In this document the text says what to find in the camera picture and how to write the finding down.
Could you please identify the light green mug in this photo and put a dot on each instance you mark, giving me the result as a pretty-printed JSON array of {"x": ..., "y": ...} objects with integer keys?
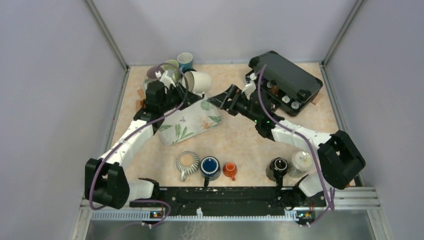
[{"x": 172, "y": 67}]

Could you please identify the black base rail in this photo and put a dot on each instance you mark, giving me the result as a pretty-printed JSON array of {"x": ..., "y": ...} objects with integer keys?
[{"x": 227, "y": 201}]

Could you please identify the small orange mug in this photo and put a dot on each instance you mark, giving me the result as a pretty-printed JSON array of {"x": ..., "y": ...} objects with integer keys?
[{"x": 230, "y": 170}]

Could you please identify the black poker chip case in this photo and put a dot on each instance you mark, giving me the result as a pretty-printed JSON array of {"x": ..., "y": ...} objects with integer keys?
[{"x": 287, "y": 86}]

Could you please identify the white floral tray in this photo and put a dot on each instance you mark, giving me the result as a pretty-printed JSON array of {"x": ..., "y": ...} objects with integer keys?
[{"x": 189, "y": 122}]

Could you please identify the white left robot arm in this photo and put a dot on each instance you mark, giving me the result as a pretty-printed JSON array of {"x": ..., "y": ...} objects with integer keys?
[{"x": 105, "y": 181}]

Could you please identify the light blue mug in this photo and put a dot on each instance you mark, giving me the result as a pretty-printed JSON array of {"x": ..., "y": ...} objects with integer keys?
[{"x": 185, "y": 61}]

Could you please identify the wooden blocks beside tray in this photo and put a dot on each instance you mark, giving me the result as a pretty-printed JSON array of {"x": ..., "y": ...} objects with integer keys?
[{"x": 140, "y": 102}]

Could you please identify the clear floral glass jar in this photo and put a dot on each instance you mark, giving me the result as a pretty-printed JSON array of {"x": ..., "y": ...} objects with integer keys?
[{"x": 301, "y": 162}]

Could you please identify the dark green mug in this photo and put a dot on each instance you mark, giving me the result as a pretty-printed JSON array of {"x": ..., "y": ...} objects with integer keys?
[{"x": 190, "y": 70}]

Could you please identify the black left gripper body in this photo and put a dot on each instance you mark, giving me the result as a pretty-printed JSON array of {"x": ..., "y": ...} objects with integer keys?
[{"x": 174, "y": 97}]

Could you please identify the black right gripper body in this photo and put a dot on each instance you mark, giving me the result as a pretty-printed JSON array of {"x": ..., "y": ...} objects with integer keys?
[{"x": 241, "y": 105}]

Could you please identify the navy blue mug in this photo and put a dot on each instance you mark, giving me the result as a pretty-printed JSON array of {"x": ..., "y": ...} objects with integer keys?
[{"x": 210, "y": 169}]

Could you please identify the lilac purple mug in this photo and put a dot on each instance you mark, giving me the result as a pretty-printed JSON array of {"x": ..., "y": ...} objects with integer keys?
[{"x": 154, "y": 72}]

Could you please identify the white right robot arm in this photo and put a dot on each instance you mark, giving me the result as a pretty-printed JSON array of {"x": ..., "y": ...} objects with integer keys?
[{"x": 335, "y": 156}]

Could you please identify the striped grey white mug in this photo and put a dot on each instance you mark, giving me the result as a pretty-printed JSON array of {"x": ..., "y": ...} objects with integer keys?
[{"x": 187, "y": 163}]

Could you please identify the black mug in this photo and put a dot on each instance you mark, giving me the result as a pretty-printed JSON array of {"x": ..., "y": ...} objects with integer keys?
[{"x": 276, "y": 170}]

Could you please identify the wooden block behind case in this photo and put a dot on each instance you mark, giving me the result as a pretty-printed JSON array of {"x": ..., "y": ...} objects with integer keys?
[{"x": 317, "y": 98}]

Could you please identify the white ribbed mug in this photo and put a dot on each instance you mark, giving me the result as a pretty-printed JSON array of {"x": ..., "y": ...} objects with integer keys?
[{"x": 198, "y": 82}]

